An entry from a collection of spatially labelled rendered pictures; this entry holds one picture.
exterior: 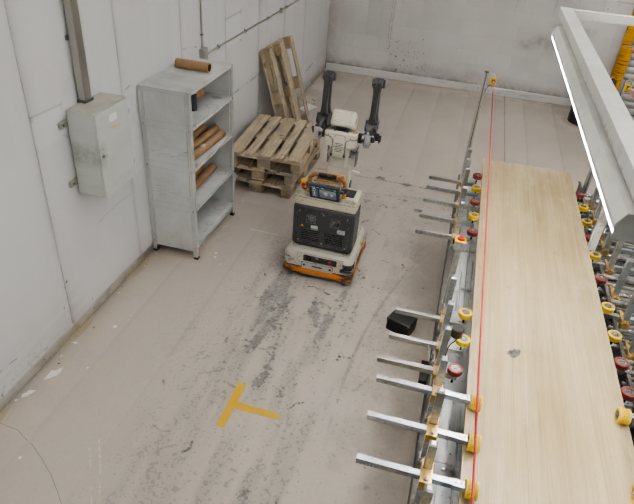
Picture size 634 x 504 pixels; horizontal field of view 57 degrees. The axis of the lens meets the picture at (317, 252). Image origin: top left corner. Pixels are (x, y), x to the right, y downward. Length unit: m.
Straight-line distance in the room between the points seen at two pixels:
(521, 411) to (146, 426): 2.30
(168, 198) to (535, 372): 3.31
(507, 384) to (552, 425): 0.30
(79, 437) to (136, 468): 0.45
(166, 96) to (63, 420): 2.46
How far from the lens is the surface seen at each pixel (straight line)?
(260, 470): 3.77
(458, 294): 4.23
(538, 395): 3.26
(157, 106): 4.88
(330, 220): 4.88
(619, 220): 1.71
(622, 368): 3.66
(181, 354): 4.46
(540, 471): 2.94
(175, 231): 5.35
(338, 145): 4.96
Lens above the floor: 3.07
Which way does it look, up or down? 34 degrees down
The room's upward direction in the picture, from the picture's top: 5 degrees clockwise
